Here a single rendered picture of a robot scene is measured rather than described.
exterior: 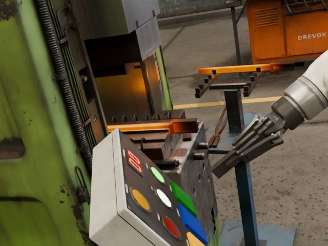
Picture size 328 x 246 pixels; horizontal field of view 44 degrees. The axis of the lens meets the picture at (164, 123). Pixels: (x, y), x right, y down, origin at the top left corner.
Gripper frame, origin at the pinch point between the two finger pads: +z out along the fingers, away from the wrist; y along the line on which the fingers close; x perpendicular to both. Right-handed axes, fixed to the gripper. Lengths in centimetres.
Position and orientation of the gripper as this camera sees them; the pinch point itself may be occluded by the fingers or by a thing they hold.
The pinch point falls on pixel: (225, 164)
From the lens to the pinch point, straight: 95.9
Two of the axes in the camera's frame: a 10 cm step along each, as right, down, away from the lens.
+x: -6.5, -6.7, -3.7
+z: -7.5, 6.5, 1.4
